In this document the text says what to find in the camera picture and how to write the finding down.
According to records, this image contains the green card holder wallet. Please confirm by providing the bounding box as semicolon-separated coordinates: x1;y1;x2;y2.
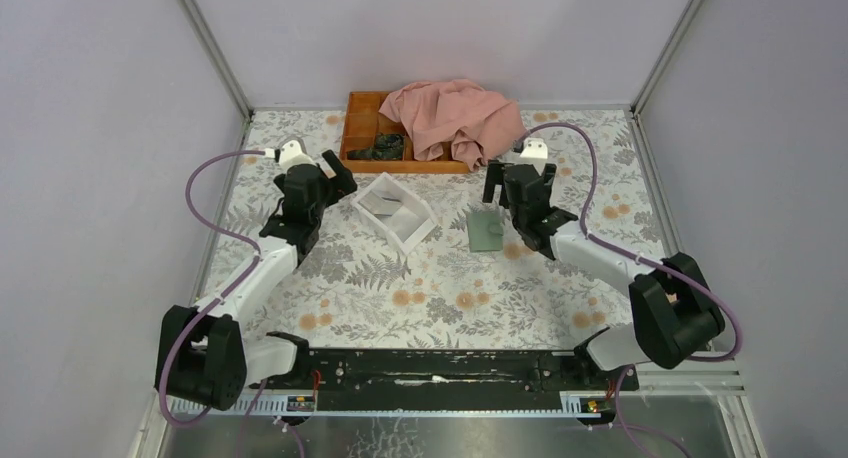
466;210;504;253

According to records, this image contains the white plastic card box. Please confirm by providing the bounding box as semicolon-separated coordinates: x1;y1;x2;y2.
351;172;437;256

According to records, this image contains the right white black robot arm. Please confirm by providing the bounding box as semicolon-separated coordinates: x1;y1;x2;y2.
483;162;726;390

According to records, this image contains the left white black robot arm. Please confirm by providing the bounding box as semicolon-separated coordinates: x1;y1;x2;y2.
154;141;358;412

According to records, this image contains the pink cloth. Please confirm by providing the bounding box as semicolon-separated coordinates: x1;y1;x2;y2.
379;79;527;171

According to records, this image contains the dark green crumpled item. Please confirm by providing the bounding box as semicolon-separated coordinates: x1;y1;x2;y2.
346;133;406;161

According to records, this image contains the wooden compartment tray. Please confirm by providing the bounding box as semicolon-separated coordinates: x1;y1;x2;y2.
339;91;469;174

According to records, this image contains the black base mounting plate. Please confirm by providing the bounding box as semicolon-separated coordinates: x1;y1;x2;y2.
267;348;639;398

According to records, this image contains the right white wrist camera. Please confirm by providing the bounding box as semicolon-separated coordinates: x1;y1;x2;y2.
513;138;549;163

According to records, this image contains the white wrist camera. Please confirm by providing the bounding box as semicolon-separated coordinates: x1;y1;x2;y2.
264;139;315;173
513;138;549;163

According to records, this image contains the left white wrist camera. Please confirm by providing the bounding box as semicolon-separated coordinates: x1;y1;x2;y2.
264;139;315;173

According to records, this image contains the white slotted cable duct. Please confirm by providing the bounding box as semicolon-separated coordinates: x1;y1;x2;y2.
210;392;612;419

